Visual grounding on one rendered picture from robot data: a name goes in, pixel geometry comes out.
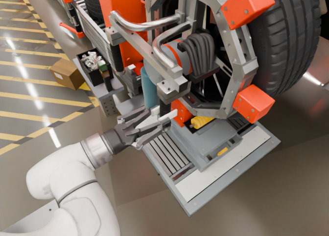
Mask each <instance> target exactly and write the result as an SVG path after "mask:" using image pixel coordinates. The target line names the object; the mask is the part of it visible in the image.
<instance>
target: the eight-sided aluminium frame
mask: <svg viewBox="0 0 329 236"><path fill-rule="evenodd" d="M164 1H165V0H145V9H146V22H150V21H154V20H158V19H161V18H163V15H162V4H163V2H164ZM200 1H201V2H203V3H205V4H206V5H208V6H209V7H210V8H211V10H212V12H213V15H214V18H215V21H216V24H217V27H218V29H219V32H220V35H221V38H222V41H223V44H224V46H225V49H226V52H227V55H228V58H229V60H230V63H231V66H232V68H233V73H232V76H231V79H230V82H229V84H228V87H227V90H226V93H225V95H224V98H223V101H222V103H203V102H201V101H200V100H199V99H198V98H197V97H196V96H195V95H194V94H193V93H192V92H191V91H190V92H189V93H188V94H186V95H184V96H182V97H180V98H179V99H178V100H179V101H180V102H181V103H182V104H183V105H184V106H185V107H186V108H187V109H188V110H189V112H190V113H192V114H193V115H194V116H196V117H197V116H200V117H209V118H219V119H227V118H228V117H230V116H231V115H233V114H235V113H236V112H237V110H236V109H235V108H233V107H232V105H233V103H234V100H235V98H236V95H237V93H238V92H240V91H242V90H244V89H245V88H247V87H249V86H250V84H251V82H252V80H253V78H254V76H255V74H257V69H258V67H259V65H258V62H257V56H255V53H254V50H253V47H252V44H251V40H250V37H249V34H248V31H247V28H246V25H243V26H241V27H239V28H237V29H234V30H231V29H230V27H229V25H228V23H227V21H226V19H225V16H224V14H223V12H222V10H221V6H222V5H223V4H224V3H225V2H226V1H227V0H200ZM162 32H163V27H160V28H157V29H153V30H149V31H147V36H148V41H147V42H148V44H149V45H150V46H151V47H152V43H153V41H154V39H155V38H156V37H157V36H159V35H160V34H162Z"/></svg>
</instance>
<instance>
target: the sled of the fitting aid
mask: <svg viewBox="0 0 329 236"><path fill-rule="evenodd" d="M159 118H160V113H158V114H157V120H158V119H159ZM167 132H168V133H169V135H170V136H171V137H172V138H173V139H174V141H175V142H176V143H177V144H178V146H179V147H180V148H181V149H182V151H183V152H184V153H185V154H186V155H187V157H188V158H189V159H190V160H191V162H192V163H193V164H194V165H195V166H196V168H197V169H198V170H199V171H200V172H203V171H204V170H205V169H207V168H208V167H209V166H211V165H212V164H214V163H215V162H216V161H218V160H219V159H220V158H222V157H223V156H224V155H226V154H227V153H229V152H230V151H231V150H233V149H234V148H235V147H237V146H238V145H239V144H240V143H241V142H242V140H243V138H242V137H241V136H240V135H239V134H238V133H236V135H235V136H233V137H232V138H231V139H229V140H228V141H226V142H225V143H224V144H222V145H221V146H219V147H218V148H217V149H215V150H214V151H213V152H211V153H210V154H208V155H207V156H205V157H204V158H202V159H201V158H200V157H199V155H198V154H197V153H196V152H195V151H194V150H193V148H192V147H191V146H190V145H189V144H188V142H187V141H186V140H185V139H184V138H183V137H182V135H181V134H180V133H179V132H178V131H177V130H176V128H175V127H174V126H173V125H172V124H171V129H170V130H168V131H167Z"/></svg>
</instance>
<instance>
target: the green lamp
mask: <svg viewBox="0 0 329 236"><path fill-rule="evenodd" d="M97 66H98V68H99V69H100V71H105V70H107V69H108V68H107V64H106V63H105V61H104V60H102V61H99V62H97Z"/></svg>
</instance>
